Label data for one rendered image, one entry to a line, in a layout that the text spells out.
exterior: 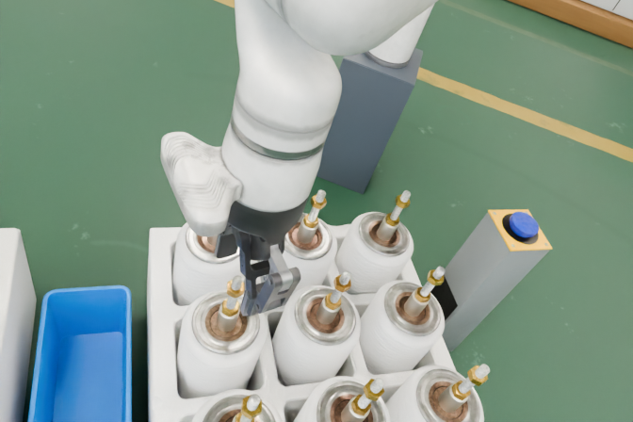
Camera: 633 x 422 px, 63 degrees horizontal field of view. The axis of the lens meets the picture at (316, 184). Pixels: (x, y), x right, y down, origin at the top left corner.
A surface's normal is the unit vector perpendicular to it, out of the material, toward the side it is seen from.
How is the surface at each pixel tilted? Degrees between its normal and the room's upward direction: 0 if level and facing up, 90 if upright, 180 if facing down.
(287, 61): 14
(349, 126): 90
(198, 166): 6
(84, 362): 0
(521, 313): 0
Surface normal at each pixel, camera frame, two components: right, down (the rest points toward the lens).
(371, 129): -0.26, 0.64
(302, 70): 0.33, -0.52
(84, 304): 0.24, 0.71
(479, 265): -0.94, -0.01
